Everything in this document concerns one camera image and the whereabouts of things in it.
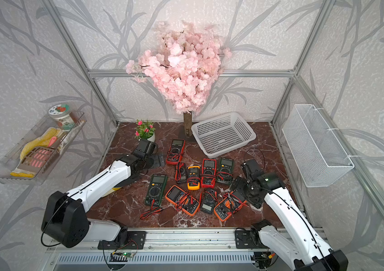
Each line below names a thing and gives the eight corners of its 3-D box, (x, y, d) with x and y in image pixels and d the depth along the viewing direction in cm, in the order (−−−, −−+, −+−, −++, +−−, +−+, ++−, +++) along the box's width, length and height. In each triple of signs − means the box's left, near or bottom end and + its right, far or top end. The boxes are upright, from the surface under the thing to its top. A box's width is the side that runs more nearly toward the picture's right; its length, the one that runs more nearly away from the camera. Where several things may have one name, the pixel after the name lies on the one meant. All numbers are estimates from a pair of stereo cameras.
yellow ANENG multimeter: (186, 190, 90) (185, 187, 87) (187, 169, 98) (187, 165, 95) (200, 190, 90) (200, 187, 87) (200, 169, 98) (200, 165, 95)
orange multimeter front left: (165, 198, 87) (164, 196, 84) (174, 186, 91) (173, 183, 88) (179, 208, 84) (178, 205, 81) (187, 195, 88) (187, 192, 85)
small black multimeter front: (199, 214, 82) (199, 211, 79) (199, 192, 89) (199, 188, 86) (217, 214, 82) (218, 211, 79) (216, 192, 89) (216, 188, 86)
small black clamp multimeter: (174, 183, 93) (173, 179, 90) (176, 166, 100) (175, 162, 97) (186, 183, 93) (185, 179, 90) (187, 166, 100) (186, 162, 97)
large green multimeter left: (145, 205, 85) (144, 203, 83) (152, 176, 96) (150, 174, 94) (163, 205, 85) (162, 203, 83) (168, 176, 96) (167, 174, 94)
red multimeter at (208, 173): (200, 190, 89) (200, 186, 86) (201, 162, 100) (201, 158, 97) (217, 190, 89) (218, 186, 86) (215, 162, 100) (216, 158, 97)
